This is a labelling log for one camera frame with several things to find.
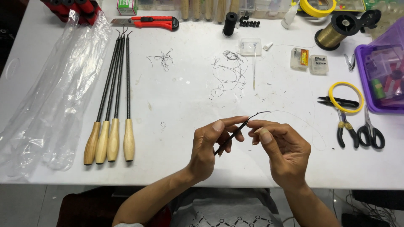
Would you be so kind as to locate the person's left hand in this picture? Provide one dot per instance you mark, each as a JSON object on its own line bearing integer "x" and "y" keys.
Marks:
{"x": 205, "y": 148}

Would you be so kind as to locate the person's right hand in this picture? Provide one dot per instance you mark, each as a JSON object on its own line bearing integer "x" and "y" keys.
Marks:
{"x": 284, "y": 154}

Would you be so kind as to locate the thin black rod with guide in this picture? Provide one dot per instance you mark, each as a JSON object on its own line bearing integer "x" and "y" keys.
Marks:
{"x": 235, "y": 134}

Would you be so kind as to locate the person's grey printed shirt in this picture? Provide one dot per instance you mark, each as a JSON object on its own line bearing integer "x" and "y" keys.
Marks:
{"x": 225, "y": 209}

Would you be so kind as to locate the black thread snips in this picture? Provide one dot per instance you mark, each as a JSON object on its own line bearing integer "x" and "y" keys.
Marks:
{"x": 337, "y": 101}

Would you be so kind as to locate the thin needle tool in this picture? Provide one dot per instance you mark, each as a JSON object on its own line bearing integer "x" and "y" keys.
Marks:
{"x": 254, "y": 67}

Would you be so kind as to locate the small clear box white label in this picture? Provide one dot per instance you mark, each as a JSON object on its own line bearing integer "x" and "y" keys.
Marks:
{"x": 319, "y": 64}

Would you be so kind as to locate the small clear box orange label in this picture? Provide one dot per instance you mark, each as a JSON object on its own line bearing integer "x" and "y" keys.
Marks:
{"x": 299, "y": 58}

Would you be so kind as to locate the small tangle of black thread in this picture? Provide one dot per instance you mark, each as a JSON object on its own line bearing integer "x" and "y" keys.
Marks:
{"x": 162, "y": 59}

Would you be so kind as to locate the small clear open box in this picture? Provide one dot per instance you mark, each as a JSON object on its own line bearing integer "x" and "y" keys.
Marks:
{"x": 250, "y": 47}

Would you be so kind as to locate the nail clipper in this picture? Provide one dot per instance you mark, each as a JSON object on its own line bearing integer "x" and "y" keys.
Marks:
{"x": 350, "y": 61}

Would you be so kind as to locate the black thread spool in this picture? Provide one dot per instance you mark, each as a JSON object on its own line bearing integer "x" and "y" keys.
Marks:
{"x": 230, "y": 23}

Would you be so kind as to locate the purple plastic tray with parts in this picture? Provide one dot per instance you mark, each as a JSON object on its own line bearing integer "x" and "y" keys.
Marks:
{"x": 383, "y": 69}

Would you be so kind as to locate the gold thread spool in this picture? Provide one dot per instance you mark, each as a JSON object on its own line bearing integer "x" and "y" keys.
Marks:
{"x": 334, "y": 31}

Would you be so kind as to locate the row of small black caps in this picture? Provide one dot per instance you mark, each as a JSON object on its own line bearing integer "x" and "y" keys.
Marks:
{"x": 249, "y": 22}

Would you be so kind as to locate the red utility knife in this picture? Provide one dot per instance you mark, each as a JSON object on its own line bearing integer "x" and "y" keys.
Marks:
{"x": 151, "y": 22}

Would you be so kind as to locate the white glue bottle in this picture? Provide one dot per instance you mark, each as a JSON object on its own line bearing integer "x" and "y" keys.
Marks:
{"x": 289, "y": 15}

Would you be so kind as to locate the clear plastic organizer boxes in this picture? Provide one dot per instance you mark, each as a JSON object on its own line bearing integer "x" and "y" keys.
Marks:
{"x": 268, "y": 6}

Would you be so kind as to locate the yellow tape roll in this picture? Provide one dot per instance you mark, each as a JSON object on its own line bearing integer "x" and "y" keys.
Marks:
{"x": 317, "y": 7}

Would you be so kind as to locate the black spool holder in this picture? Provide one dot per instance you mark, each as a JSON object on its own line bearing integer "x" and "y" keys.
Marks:
{"x": 370, "y": 19}

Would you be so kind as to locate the green and white box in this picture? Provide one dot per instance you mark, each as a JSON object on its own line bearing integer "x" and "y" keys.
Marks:
{"x": 127, "y": 7}

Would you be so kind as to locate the clear plastic sleeve bags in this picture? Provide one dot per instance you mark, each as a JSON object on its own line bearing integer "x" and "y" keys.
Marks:
{"x": 50, "y": 101}

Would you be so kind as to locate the clear bubble wrap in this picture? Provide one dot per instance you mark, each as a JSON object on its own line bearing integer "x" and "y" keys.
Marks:
{"x": 386, "y": 15}

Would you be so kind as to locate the bundle of red black grips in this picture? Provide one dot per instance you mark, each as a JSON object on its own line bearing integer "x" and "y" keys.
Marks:
{"x": 74, "y": 11}

